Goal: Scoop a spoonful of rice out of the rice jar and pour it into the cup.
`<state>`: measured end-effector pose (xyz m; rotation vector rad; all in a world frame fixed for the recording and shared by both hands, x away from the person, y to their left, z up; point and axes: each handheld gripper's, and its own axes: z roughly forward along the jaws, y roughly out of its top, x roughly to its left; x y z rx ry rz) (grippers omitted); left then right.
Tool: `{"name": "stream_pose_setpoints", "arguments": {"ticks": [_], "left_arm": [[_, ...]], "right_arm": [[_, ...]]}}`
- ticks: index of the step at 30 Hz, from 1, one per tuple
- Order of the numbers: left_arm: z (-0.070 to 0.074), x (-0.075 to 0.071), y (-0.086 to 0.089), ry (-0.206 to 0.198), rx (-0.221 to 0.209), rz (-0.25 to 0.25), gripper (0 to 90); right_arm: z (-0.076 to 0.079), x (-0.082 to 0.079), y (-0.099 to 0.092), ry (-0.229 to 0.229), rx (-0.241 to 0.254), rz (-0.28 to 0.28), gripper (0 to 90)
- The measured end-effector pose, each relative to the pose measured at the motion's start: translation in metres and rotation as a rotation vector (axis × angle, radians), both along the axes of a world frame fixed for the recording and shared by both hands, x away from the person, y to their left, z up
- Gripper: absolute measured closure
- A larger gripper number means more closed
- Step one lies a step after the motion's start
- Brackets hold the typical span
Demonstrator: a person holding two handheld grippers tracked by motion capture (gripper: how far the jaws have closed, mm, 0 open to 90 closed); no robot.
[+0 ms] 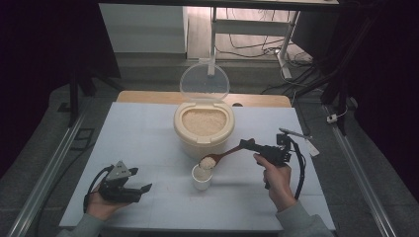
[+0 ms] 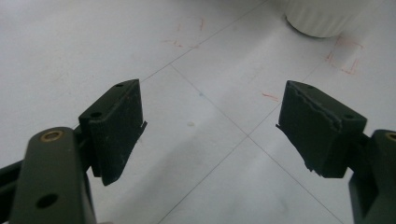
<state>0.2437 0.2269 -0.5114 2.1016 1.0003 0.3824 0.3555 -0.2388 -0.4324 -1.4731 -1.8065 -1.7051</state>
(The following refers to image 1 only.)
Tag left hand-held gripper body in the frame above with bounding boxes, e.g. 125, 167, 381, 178
98, 160, 143, 204

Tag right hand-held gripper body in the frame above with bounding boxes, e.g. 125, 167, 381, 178
253, 127, 313, 167

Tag wooden spoon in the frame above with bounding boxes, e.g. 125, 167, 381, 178
199, 144, 246, 171

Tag cream rice container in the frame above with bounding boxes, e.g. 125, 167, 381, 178
173, 100, 236, 159

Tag scoop of white rice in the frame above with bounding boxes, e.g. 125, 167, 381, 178
200, 156, 216, 171

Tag white rice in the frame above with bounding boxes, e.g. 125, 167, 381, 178
182, 109, 227, 137

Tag white cup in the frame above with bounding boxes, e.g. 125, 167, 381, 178
191, 163, 214, 192

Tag person's left hand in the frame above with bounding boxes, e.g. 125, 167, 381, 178
85, 182, 132, 222

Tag person's right hand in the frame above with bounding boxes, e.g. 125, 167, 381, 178
253, 153, 298, 213

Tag white table sheet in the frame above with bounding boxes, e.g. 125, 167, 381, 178
58, 102, 336, 231

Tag white paper tag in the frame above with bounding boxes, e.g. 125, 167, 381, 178
304, 139, 321, 158

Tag clear plastic container lid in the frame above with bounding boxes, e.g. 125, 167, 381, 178
179, 58, 231, 103

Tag wooden table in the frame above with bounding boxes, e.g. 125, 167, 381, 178
117, 91, 293, 109

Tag black stand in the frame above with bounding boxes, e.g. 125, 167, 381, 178
67, 65, 126, 127
295, 9, 379, 136

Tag white cabinet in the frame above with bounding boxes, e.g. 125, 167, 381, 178
98, 3, 189, 54

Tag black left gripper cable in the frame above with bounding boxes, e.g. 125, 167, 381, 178
82, 164, 115, 214

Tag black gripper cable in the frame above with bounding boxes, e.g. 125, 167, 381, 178
82, 164, 115, 214
289, 135, 307, 200

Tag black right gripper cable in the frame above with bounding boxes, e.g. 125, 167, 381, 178
289, 135, 307, 200

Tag metal floor rail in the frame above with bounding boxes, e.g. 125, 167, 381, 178
324, 105, 399, 237
6, 108, 90, 237

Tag black floor cables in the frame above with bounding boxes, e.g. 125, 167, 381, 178
215, 8, 314, 67

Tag white desk frame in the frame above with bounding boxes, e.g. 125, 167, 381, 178
209, 6, 300, 80

